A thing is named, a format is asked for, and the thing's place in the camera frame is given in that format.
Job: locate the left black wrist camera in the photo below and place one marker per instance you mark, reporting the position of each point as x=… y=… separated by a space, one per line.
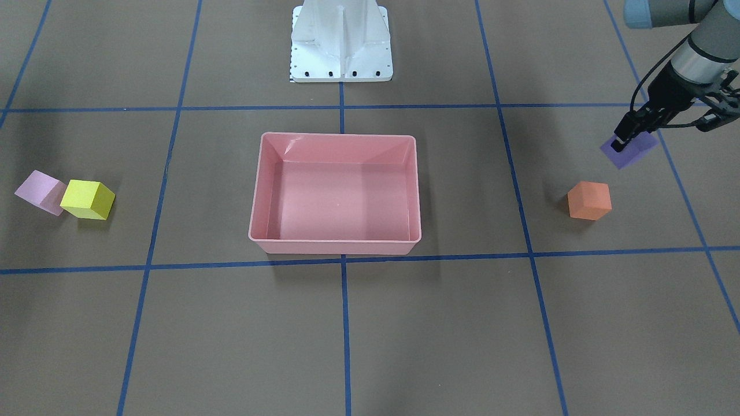
x=723 y=100

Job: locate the pink foam block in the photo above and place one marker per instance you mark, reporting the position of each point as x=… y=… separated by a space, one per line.
x=43 y=191

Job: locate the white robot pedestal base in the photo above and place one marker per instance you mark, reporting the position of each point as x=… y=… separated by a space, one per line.
x=340 y=42

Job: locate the yellow foam block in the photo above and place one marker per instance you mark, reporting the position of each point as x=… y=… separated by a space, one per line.
x=88 y=200

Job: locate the purple foam block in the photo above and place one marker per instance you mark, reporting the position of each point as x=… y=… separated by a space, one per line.
x=637 y=149

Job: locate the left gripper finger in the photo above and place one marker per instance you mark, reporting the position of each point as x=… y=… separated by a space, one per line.
x=647 y=122

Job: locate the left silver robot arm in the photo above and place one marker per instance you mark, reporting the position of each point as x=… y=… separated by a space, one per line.
x=697 y=69

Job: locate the pink plastic bin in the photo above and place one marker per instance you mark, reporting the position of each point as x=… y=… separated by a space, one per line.
x=351 y=194

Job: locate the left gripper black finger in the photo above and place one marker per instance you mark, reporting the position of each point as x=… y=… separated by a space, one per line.
x=627 y=129

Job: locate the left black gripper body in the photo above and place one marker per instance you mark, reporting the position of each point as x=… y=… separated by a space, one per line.
x=666 y=92

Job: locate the orange foam block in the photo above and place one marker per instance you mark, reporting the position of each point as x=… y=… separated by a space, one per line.
x=589 y=201

